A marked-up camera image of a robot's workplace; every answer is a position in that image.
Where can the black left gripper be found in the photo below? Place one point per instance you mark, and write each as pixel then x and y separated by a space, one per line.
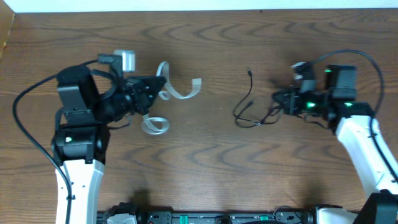
pixel 138 94

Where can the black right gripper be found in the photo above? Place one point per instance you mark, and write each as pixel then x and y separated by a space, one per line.
pixel 290 102

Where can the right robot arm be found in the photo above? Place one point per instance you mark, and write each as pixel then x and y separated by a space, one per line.
pixel 356 128

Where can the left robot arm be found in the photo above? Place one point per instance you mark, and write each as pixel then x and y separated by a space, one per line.
pixel 91 100

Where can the cardboard panel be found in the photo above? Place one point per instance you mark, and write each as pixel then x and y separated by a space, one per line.
pixel 7 16

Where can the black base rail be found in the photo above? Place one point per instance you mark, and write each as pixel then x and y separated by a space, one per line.
pixel 284 215

